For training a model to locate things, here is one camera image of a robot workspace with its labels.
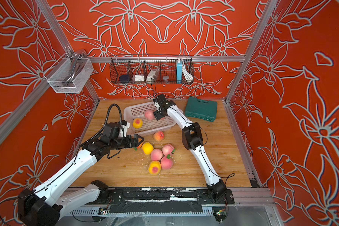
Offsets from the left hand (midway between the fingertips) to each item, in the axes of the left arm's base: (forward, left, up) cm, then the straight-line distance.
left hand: (137, 139), depth 78 cm
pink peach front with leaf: (+26, -2, -9) cm, 27 cm away
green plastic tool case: (+36, -43, -13) cm, 57 cm away
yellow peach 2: (0, -4, -12) cm, 12 cm away
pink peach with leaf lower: (-8, -17, -11) cm, 22 cm away
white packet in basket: (+40, -5, +15) cm, 43 cm away
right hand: (+29, -7, -11) cm, 32 cm away
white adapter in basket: (+33, +3, +18) cm, 38 cm away
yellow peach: (+18, +6, -9) cm, 21 cm away
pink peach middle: (-4, -11, -10) cm, 15 cm away
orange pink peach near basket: (+9, -10, -11) cm, 18 cm away
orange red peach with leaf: (+1, +4, -15) cm, 15 cm away
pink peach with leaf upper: (0, -17, -9) cm, 20 cm away
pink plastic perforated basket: (+19, -2, -14) cm, 24 cm away
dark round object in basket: (+41, +16, +11) cm, 45 cm away
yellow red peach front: (-12, -11, -10) cm, 19 cm away
